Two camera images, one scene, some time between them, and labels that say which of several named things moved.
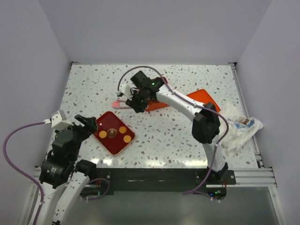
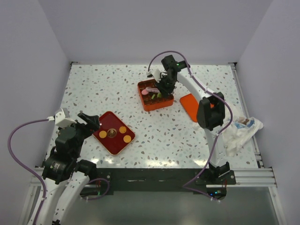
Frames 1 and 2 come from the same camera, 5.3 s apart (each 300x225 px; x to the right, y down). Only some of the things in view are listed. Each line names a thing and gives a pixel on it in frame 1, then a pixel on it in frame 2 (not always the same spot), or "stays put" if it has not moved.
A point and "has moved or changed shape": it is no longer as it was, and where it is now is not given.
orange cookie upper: [122, 130] stays put
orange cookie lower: [127, 138] stays put
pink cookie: [116, 104] has moved or changed shape
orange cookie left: [102, 134] stays put
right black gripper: [132, 103] -> [163, 90]
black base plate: [129, 181] stays put
